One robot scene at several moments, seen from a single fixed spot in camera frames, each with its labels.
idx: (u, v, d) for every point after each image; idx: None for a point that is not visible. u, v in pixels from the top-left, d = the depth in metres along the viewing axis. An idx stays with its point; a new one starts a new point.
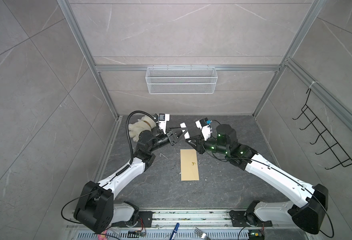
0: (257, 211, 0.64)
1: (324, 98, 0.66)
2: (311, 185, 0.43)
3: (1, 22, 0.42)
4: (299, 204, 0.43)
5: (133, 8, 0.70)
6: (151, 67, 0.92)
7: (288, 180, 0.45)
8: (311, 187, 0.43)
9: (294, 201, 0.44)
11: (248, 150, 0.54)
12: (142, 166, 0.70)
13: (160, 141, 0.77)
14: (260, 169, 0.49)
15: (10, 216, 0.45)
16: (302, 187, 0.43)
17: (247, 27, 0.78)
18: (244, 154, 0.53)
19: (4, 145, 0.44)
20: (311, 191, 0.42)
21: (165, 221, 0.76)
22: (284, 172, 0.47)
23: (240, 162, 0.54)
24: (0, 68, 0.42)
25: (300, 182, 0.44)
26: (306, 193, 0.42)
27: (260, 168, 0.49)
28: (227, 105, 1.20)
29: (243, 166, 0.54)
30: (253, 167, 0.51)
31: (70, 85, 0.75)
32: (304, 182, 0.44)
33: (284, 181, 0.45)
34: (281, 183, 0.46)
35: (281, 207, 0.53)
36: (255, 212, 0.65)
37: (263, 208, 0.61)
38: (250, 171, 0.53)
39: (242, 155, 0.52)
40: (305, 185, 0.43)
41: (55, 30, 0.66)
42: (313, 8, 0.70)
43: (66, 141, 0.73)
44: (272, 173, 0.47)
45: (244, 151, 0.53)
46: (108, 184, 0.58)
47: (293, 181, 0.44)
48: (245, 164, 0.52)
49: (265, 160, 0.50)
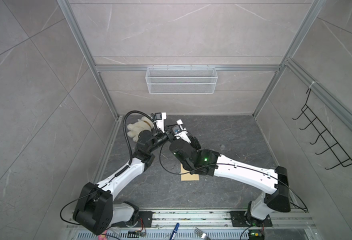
0: (254, 213, 0.64)
1: (324, 98, 0.66)
2: (273, 171, 0.45)
3: (1, 22, 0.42)
4: (270, 192, 0.48)
5: (133, 8, 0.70)
6: (151, 67, 0.92)
7: (254, 172, 0.45)
8: (274, 172, 0.45)
9: (265, 190, 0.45)
11: (211, 154, 0.51)
12: (142, 166, 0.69)
13: (159, 140, 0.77)
14: (227, 171, 0.47)
15: (10, 216, 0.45)
16: (268, 176, 0.44)
17: (247, 27, 0.78)
18: (207, 161, 0.49)
19: (4, 145, 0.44)
20: (275, 176, 0.44)
21: (164, 221, 0.76)
22: (248, 165, 0.47)
23: (207, 169, 0.49)
24: (0, 68, 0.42)
25: (265, 171, 0.45)
26: (273, 180, 0.43)
27: (227, 170, 0.47)
28: (227, 105, 1.20)
29: (210, 173, 0.51)
30: (221, 171, 0.48)
31: (70, 85, 0.75)
32: (267, 169, 0.45)
33: (251, 175, 0.45)
34: (249, 178, 0.46)
35: (260, 199, 0.56)
36: (252, 215, 0.66)
37: (254, 209, 0.62)
38: (218, 175, 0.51)
39: (206, 162, 0.49)
40: (269, 173, 0.45)
41: (55, 30, 0.66)
42: (313, 8, 0.70)
43: (66, 141, 0.73)
44: (239, 170, 0.46)
45: (208, 157, 0.50)
46: (108, 185, 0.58)
47: (259, 172, 0.45)
48: (212, 170, 0.49)
49: (228, 159, 0.49)
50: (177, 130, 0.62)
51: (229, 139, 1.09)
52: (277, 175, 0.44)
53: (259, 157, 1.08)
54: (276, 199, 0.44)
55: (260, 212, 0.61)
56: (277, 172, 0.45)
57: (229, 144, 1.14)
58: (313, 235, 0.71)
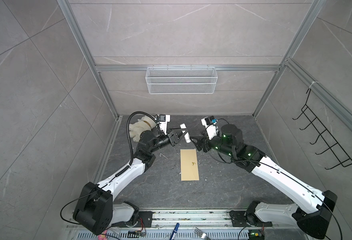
0: (258, 212, 0.63)
1: (324, 98, 0.66)
2: (322, 192, 0.42)
3: (1, 22, 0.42)
4: (308, 210, 0.43)
5: (133, 8, 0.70)
6: (151, 67, 0.92)
7: (298, 185, 0.43)
8: (322, 194, 0.41)
9: (303, 207, 0.43)
11: (255, 152, 0.51)
12: (142, 167, 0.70)
13: (160, 142, 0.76)
14: (268, 172, 0.47)
15: (9, 216, 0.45)
16: (312, 194, 0.42)
17: (247, 27, 0.78)
18: (251, 156, 0.50)
19: (4, 145, 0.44)
20: (322, 198, 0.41)
21: (164, 221, 0.76)
22: (294, 177, 0.45)
23: (247, 163, 0.50)
24: (0, 68, 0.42)
25: (310, 189, 0.42)
26: (316, 200, 0.40)
27: (268, 172, 0.47)
28: (227, 105, 1.20)
29: (250, 167, 0.50)
30: (261, 170, 0.48)
31: (70, 85, 0.75)
32: (314, 189, 0.42)
33: (293, 185, 0.43)
34: (290, 188, 0.44)
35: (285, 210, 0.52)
36: (255, 213, 0.65)
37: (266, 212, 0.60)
38: (257, 173, 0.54)
39: (250, 157, 0.50)
40: (316, 192, 0.42)
41: (55, 30, 0.66)
42: (313, 8, 0.70)
43: (66, 141, 0.73)
44: (281, 177, 0.45)
45: (252, 153, 0.51)
46: (108, 185, 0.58)
47: (303, 187, 0.43)
48: (252, 166, 0.49)
49: (273, 163, 0.48)
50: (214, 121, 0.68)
51: None
52: (323, 197, 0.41)
53: None
54: (312, 219, 0.41)
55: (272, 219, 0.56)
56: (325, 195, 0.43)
57: None
58: None
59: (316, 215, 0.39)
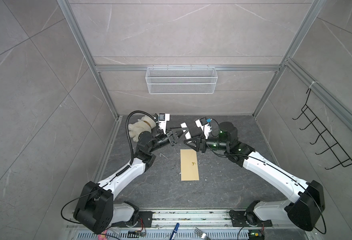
0: (257, 210, 0.64)
1: (325, 98, 0.66)
2: (305, 181, 0.44)
3: (1, 22, 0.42)
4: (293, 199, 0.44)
5: (133, 8, 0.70)
6: (151, 67, 0.92)
7: (282, 176, 0.46)
8: (304, 183, 0.44)
9: (288, 196, 0.45)
11: (246, 148, 0.56)
12: (143, 166, 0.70)
13: (160, 141, 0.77)
14: (255, 165, 0.52)
15: (10, 216, 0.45)
16: (296, 182, 0.44)
17: (247, 27, 0.78)
18: (241, 151, 0.55)
19: (4, 145, 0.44)
20: (304, 186, 0.43)
21: (164, 221, 0.76)
22: (280, 168, 0.49)
23: (238, 158, 0.56)
24: (0, 68, 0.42)
25: (294, 178, 0.45)
26: (299, 188, 0.43)
27: (256, 164, 0.51)
28: (227, 105, 1.20)
29: (240, 161, 0.56)
30: (250, 163, 0.53)
31: (70, 85, 0.75)
32: (298, 178, 0.45)
33: (278, 176, 0.47)
34: (275, 178, 0.47)
35: (280, 205, 0.52)
36: (254, 210, 0.65)
37: (265, 210, 0.60)
38: (247, 166, 0.55)
39: (240, 152, 0.55)
40: (298, 181, 0.44)
41: (55, 30, 0.66)
42: (313, 8, 0.70)
43: (66, 141, 0.73)
44: (267, 168, 0.49)
45: (242, 148, 0.56)
46: (108, 184, 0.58)
47: (287, 177, 0.46)
48: (242, 160, 0.55)
49: (261, 156, 0.53)
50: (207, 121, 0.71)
51: None
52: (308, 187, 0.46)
53: None
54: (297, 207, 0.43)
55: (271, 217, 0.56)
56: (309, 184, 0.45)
57: None
58: (313, 235, 0.71)
59: (299, 201, 0.41)
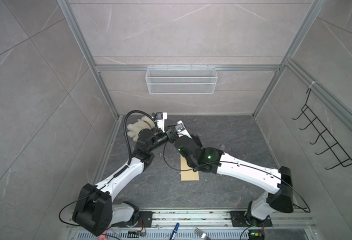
0: (254, 212, 0.64)
1: (324, 98, 0.66)
2: (276, 171, 0.45)
3: (1, 22, 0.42)
4: (273, 191, 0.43)
5: (133, 8, 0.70)
6: (151, 66, 0.92)
7: (257, 171, 0.45)
8: (277, 172, 0.45)
9: (268, 189, 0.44)
11: (214, 152, 0.51)
12: (141, 166, 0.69)
13: (159, 140, 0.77)
14: (230, 169, 0.48)
15: (10, 216, 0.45)
16: (271, 175, 0.44)
17: (247, 27, 0.78)
18: (211, 158, 0.50)
19: (4, 145, 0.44)
20: (278, 176, 0.44)
21: (165, 221, 0.76)
22: (251, 164, 0.47)
23: (210, 166, 0.50)
24: (0, 68, 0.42)
25: (267, 170, 0.45)
26: (276, 180, 0.43)
27: (230, 168, 0.48)
28: (227, 105, 1.20)
29: (213, 171, 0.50)
30: (224, 169, 0.49)
31: (70, 85, 0.75)
32: (270, 168, 0.46)
33: (255, 173, 0.45)
34: (252, 177, 0.46)
35: (263, 199, 0.55)
36: (251, 214, 0.65)
37: (255, 207, 0.62)
38: (222, 173, 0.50)
39: (210, 159, 0.50)
40: (272, 172, 0.45)
41: (55, 30, 0.66)
42: (313, 8, 0.71)
43: (66, 141, 0.73)
44: (242, 169, 0.47)
45: (211, 155, 0.51)
46: (106, 186, 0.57)
47: (261, 171, 0.45)
48: (215, 168, 0.50)
49: (232, 157, 0.49)
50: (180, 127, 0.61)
51: (229, 139, 1.09)
52: (281, 175, 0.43)
53: (259, 157, 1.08)
54: (278, 199, 0.44)
55: (261, 212, 0.61)
56: (279, 172, 0.45)
57: (229, 144, 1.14)
58: (313, 235, 0.71)
59: (279, 194, 0.42)
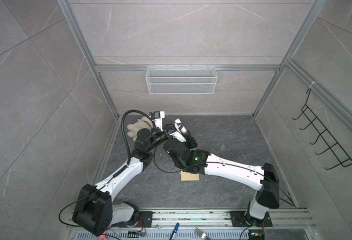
0: (252, 212, 0.64)
1: (324, 98, 0.66)
2: (260, 167, 0.47)
3: (1, 22, 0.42)
4: (257, 188, 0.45)
5: (133, 8, 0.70)
6: (151, 66, 0.92)
7: (241, 169, 0.47)
8: (260, 169, 0.46)
9: (252, 186, 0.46)
11: (201, 153, 0.54)
12: (141, 165, 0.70)
13: (157, 139, 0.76)
14: (216, 169, 0.50)
15: (10, 216, 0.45)
16: (254, 172, 0.46)
17: (247, 27, 0.78)
18: (198, 159, 0.52)
19: (5, 145, 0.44)
20: (261, 172, 0.46)
21: (164, 221, 0.76)
22: (235, 162, 0.49)
23: (198, 168, 0.52)
24: (0, 68, 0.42)
25: (251, 167, 0.47)
26: (259, 176, 0.45)
27: (216, 168, 0.50)
28: (227, 105, 1.20)
29: (201, 171, 0.54)
30: (211, 169, 0.51)
31: (70, 85, 0.75)
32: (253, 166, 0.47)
33: (238, 171, 0.47)
34: (237, 175, 0.48)
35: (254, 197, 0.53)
36: (251, 214, 0.65)
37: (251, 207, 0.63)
38: (209, 173, 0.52)
39: (197, 161, 0.52)
40: (256, 169, 0.46)
41: (55, 30, 0.66)
42: (313, 8, 0.70)
43: (66, 141, 0.73)
44: (227, 168, 0.48)
45: (198, 157, 0.53)
46: (106, 186, 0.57)
47: (245, 169, 0.47)
48: (202, 169, 0.52)
49: (217, 157, 0.52)
50: (171, 130, 0.64)
51: (229, 139, 1.09)
52: (264, 171, 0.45)
53: (259, 157, 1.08)
54: (263, 195, 0.46)
55: (258, 211, 0.61)
56: (263, 168, 0.46)
57: (229, 144, 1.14)
58: (313, 235, 0.71)
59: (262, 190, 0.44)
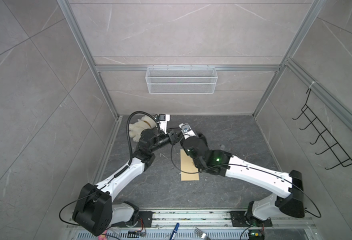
0: (256, 213, 0.63)
1: (324, 98, 0.66)
2: (287, 174, 0.44)
3: (0, 22, 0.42)
4: (283, 196, 0.47)
5: (133, 8, 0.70)
6: (151, 66, 0.92)
7: (268, 175, 0.45)
8: (288, 176, 0.44)
9: (277, 193, 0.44)
11: (223, 155, 0.51)
12: (142, 166, 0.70)
13: (160, 141, 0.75)
14: (239, 172, 0.48)
15: (10, 216, 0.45)
16: (281, 179, 0.44)
17: (247, 27, 0.78)
18: (220, 160, 0.50)
19: (5, 145, 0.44)
20: (289, 180, 0.43)
21: (165, 221, 0.76)
22: (260, 167, 0.47)
23: (219, 169, 0.50)
24: (0, 68, 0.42)
25: (278, 174, 0.45)
26: (286, 184, 0.42)
27: (239, 171, 0.47)
28: (227, 105, 1.20)
29: (222, 173, 0.51)
30: (233, 172, 0.49)
31: (70, 84, 0.75)
32: (281, 173, 0.45)
33: (264, 177, 0.45)
34: (262, 180, 0.46)
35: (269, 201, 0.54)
36: (253, 214, 0.65)
37: (259, 208, 0.61)
38: (230, 175, 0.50)
39: (219, 162, 0.49)
40: (283, 176, 0.44)
41: (55, 30, 0.66)
42: (313, 8, 0.70)
43: (66, 140, 0.73)
44: (252, 172, 0.46)
45: (220, 158, 0.51)
46: (106, 186, 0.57)
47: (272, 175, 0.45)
48: (223, 171, 0.50)
49: (241, 160, 0.49)
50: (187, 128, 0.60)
51: (229, 139, 1.09)
52: (292, 179, 0.47)
53: (259, 157, 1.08)
54: None
55: (265, 213, 0.60)
56: (291, 176, 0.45)
57: (229, 144, 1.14)
58: (313, 235, 0.71)
59: None
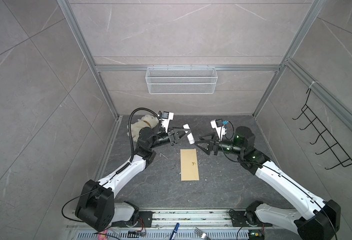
0: (259, 212, 0.63)
1: (324, 98, 0.66)
2: (322, 200, 0.42)
3: (1, 22, 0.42)
4: (306, 216, 0.43)
5: (133, 8, 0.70)
6: (151, 67, 0.92)
7: (298, 190, 0.44)
8: (321, 201, 0.42)
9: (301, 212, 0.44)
11: (261, 155, 0.55)
12: (143, 163, 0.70)
13: (160, 139, 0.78)
14: (269, 175, 0.50)
15: (10, 216, 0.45)
16: (312, 200, 0.42)
17: (247, 27, 0.78)
18: (256, 158, 0.54)
19: (4, 145, 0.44)
20: (321, 205, 0.41)
21: (164, 221, 0.76)
22: (294, 182, 0.46)
23: (251, 165, 0.55)
24: (0, 68, 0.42)
25: (310, 195, 0.43)
26: (315, 205, 0.41)
27: (270, 174, 0.50)
28: (227, 105, 1.20)
29: (253, 170, 0.55)
30: (263, 173, 0.52)
31: (70, 85, 0.75)
32: (315, 195, 0.43)
33: (294, 190, 0.45)
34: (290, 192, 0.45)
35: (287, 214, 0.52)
36: (256, 212, 0.65)
37: (266, 212, 0.60)
38: (260, 176, 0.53)
39: (254, 160, 0.53)
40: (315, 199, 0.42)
41: (55, 30, 0.66)
42: (313, 8, 0.70)
43: (66, 140, 0.73)
44: (282, 181, 0.47)
45: (257, 156, 0.55)
46: (108, 182, 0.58)
47: (303, 192, 0.44)
48: (255, 168, 0.53)
49: (275, 167, 0.51)
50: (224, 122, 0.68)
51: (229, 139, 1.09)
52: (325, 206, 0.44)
53: None
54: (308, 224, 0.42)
55: (270, 219, 0.59)
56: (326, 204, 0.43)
57: None
58: None
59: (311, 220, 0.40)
